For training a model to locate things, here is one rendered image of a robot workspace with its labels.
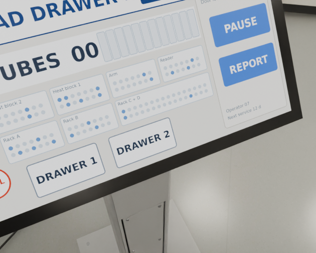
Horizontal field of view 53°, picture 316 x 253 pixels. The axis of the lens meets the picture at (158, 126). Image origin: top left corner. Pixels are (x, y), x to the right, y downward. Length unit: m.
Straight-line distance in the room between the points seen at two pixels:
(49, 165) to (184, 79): 0.22
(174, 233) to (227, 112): 0.99
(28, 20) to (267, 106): 0.37
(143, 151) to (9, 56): 0.21
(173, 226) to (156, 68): 1.06
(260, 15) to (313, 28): 2.20
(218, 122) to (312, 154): 1.37
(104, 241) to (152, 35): 1.10
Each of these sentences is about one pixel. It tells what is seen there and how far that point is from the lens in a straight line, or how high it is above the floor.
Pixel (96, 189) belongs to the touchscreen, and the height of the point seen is 0.97.
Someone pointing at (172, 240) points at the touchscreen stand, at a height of 0.04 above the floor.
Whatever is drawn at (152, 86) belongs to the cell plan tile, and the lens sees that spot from 0.45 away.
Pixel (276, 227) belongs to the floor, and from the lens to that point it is 1.56.
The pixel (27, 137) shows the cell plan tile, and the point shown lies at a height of 1.05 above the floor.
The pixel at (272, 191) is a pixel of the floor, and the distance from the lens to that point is 1.64.
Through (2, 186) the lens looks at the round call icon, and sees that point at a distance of 0.45.
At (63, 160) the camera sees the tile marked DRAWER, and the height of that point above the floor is 1.01.
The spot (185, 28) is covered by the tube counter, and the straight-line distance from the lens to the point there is 0.47.
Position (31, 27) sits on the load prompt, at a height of 1.14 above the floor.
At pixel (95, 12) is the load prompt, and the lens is 0.44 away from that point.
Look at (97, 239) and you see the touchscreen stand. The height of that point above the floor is 0.03.
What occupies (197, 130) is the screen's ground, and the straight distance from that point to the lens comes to 0.48.
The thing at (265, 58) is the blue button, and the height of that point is 1.05.
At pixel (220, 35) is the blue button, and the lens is 0.49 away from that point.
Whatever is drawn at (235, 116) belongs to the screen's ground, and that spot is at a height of 1.00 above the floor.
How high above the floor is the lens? 1.37
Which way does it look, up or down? 50 degrees down
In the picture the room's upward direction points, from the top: straight up
